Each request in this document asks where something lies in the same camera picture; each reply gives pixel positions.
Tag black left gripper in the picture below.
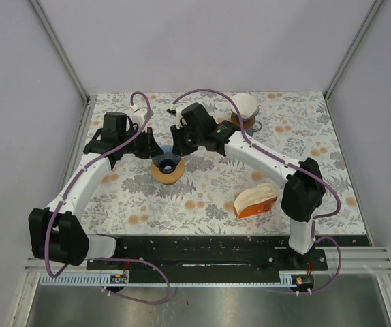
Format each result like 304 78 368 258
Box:
120 126 163 160

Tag blue plastic dripper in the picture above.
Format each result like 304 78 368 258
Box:
152 145 181 174

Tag light wooden dripper ring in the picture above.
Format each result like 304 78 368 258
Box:
149 158 186 186

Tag dark wooden dripper ring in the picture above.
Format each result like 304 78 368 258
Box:
230 112 256 131

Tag white paper coffee filter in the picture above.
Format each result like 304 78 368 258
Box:
232 93 259 119

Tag grey glass server jug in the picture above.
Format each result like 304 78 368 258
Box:
243 120 262 136

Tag grey glass dripper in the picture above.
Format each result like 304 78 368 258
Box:
231 102 259 119

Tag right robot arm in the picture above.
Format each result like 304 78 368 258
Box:
167 102 325 270

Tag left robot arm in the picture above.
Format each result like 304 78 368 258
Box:
28 108 163 269

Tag orange coffee filter box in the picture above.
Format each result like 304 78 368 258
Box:
233 183 278 219

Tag floral table mat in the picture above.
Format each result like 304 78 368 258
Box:
81 91 366 235

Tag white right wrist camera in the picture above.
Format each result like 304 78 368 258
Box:
166 104 187 129

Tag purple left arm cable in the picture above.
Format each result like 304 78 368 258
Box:
44 91 172 304

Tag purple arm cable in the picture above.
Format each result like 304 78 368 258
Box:
44 91 172 304
172 87 343 296

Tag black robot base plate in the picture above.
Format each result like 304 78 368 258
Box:
86 234 329 283

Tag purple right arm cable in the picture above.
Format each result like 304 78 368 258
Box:
172 87 343 296

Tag white slotted cable duct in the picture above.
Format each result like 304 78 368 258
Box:
40 272 129 287

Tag aluminium frame rails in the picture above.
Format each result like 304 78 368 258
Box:
7 0 391 327

